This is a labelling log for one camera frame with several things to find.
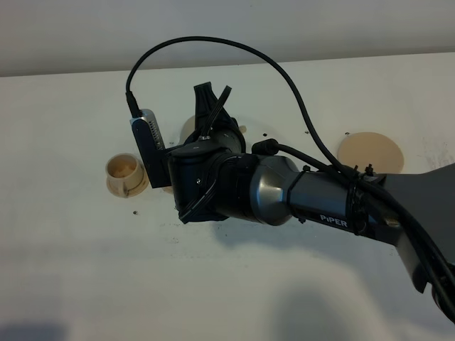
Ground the beige round teapot coaster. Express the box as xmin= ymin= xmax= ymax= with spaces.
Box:
xmin=337 ymin=132 xmax=405 ymax=174

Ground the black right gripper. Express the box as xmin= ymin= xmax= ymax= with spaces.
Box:
xmin=168 ymin=82 xmax=259 ymax=224

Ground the beige teacup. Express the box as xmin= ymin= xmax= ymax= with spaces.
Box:
xmin=105 ymin=153 xmax=149 ymax=198
xmin=162 ymin=186 xmax=173 ymax=194

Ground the left beige teacup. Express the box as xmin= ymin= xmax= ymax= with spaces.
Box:
xmin=105 ymin=153 xmax=149 ymax=198

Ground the beige teapot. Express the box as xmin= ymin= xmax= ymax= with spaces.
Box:
xmin=179 ymin=114 xmax=248 ymax=146

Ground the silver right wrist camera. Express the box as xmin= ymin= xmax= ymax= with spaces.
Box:
xmin=130 ymin=109 xmax=171 ymax=188

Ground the black right camera cable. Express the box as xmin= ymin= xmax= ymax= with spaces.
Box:
xmin=124 ymin=36 xmax=455 ymax=310

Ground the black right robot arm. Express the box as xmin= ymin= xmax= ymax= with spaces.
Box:
xmin=168 ymin=88 xmax=454 ymax=319

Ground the right beige teacup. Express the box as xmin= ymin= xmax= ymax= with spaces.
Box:
xmin=162 ymin=186 xmax=173 ymax=194

